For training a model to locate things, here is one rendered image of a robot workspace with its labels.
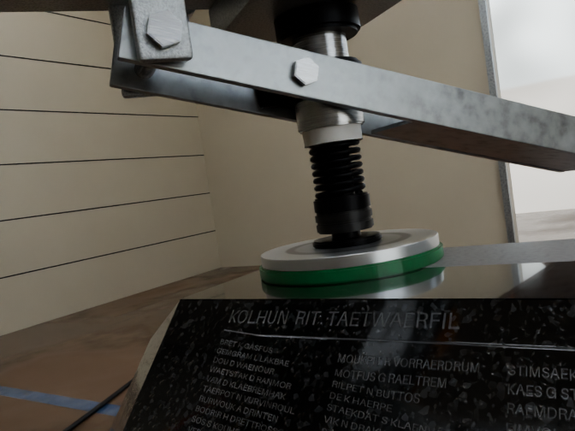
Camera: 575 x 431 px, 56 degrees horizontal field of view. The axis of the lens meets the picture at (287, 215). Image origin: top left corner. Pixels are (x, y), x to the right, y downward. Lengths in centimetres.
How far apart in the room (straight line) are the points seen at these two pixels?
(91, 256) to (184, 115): 225
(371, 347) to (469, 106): 35
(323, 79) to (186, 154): 642
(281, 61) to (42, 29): 560
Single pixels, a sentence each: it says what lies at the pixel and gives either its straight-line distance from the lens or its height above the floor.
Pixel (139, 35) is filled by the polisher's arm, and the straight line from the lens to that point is 53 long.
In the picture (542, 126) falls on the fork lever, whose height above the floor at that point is 96.
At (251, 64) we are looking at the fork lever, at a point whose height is 106.
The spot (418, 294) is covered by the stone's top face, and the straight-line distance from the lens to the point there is 47.
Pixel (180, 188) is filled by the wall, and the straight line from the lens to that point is 684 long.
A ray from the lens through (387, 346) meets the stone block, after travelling 45.
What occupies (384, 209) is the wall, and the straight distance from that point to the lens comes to 588.
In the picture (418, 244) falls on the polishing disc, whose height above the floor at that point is 85.
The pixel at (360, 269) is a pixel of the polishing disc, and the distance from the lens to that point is 55.
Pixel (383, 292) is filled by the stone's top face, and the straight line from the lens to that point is 49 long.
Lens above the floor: 93
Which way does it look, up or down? 3 degrees down
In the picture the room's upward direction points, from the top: 8 degrees counter-clockwise
